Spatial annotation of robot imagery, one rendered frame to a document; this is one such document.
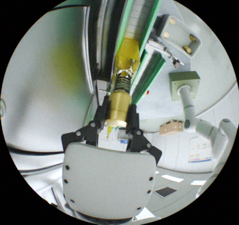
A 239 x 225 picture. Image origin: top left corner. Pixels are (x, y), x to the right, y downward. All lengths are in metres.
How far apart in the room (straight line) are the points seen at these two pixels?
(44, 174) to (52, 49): 0.23
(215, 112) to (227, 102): 0.83
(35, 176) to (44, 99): 0.15
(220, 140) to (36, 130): 0.46
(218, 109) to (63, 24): 3.84
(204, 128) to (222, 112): 3.26
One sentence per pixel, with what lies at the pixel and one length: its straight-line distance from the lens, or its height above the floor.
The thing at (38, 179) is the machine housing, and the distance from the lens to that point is 0.20.
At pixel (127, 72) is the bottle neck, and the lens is 0.16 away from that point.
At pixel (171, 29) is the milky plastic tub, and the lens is 0.49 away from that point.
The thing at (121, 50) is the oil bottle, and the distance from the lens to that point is 0.21.
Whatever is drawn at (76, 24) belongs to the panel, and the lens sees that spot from 0.21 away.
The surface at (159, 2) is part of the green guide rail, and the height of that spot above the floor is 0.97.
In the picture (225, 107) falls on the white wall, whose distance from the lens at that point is 3.71.
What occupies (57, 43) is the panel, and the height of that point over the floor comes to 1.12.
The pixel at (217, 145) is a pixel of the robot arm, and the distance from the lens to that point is 0.36.
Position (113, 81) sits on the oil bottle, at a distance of 0.21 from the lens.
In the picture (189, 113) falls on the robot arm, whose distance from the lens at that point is 0.54.
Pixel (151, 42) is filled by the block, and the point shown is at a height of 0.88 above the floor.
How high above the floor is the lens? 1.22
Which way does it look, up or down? 26 degrees down
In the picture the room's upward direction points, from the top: 171 degrees counter-clockwise
